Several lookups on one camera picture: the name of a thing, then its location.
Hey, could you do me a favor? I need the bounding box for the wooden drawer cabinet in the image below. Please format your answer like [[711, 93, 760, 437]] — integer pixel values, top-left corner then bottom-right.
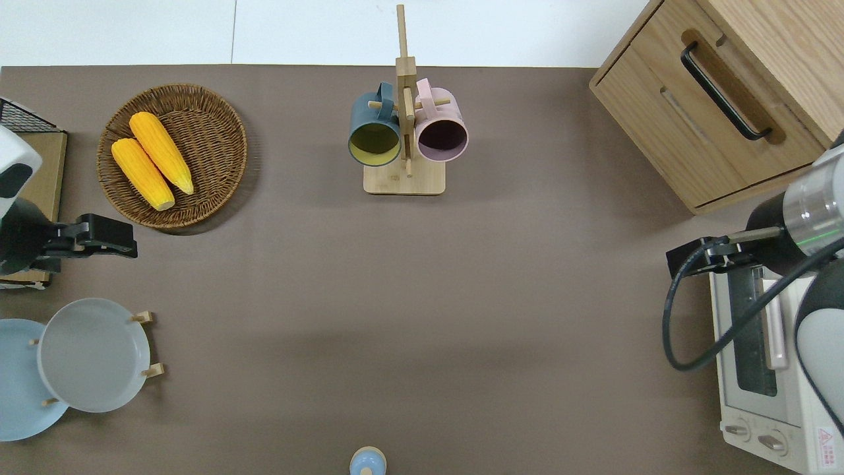
[[589, 0, 844, 215]]

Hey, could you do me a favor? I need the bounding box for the wire grid box wooden shelf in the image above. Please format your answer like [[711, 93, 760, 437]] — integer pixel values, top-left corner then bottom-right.
[[0, 97, 69, 291]]

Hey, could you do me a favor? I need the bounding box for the pink mug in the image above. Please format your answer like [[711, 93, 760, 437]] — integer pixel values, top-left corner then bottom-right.
[[414, 78, 469, 163]]

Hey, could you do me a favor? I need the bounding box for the black cabinet handle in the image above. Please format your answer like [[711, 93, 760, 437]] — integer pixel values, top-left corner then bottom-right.
[[680, 42, 773, 142]]

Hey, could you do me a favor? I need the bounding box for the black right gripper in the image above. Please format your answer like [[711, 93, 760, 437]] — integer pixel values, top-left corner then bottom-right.
[[665, 234, 766, 279]]

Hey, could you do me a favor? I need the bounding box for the yellow corn cob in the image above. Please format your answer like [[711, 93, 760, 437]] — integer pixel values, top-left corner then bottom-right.
[[111, 137, 176, 212], [129, 111, 195, 196]]

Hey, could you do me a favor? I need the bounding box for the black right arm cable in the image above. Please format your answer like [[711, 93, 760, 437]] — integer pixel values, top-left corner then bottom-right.
[[662, 234, 844, 372]]

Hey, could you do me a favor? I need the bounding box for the wooden plate rack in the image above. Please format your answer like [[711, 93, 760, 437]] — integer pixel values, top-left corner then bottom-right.
[[26, 310, 166, 407]]

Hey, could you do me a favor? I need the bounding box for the white toaster oven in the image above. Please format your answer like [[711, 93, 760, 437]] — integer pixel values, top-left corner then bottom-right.
[[709, 264, 844, 475]]

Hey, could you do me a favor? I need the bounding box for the gray plate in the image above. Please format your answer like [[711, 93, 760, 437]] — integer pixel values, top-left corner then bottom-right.
[[37, 298, 151, 414]]

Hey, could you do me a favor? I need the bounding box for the brown wicker basket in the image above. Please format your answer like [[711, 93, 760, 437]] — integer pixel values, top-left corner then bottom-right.
[[97, 83, 249, 230]]

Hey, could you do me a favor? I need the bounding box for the light blue plate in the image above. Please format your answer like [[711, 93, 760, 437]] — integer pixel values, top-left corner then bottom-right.
[[0, 319, 70, 442]]

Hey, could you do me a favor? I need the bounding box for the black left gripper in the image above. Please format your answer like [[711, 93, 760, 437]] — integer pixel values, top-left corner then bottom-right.
[[40, 214, 139, 259]]

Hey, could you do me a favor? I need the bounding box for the dark teal mug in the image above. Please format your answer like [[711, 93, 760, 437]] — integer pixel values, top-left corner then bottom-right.
[[347, 82, 402, 167]]

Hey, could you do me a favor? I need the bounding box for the wooden mug rack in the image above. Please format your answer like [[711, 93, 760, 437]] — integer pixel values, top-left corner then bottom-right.
[[363, 4, 453, 196]]

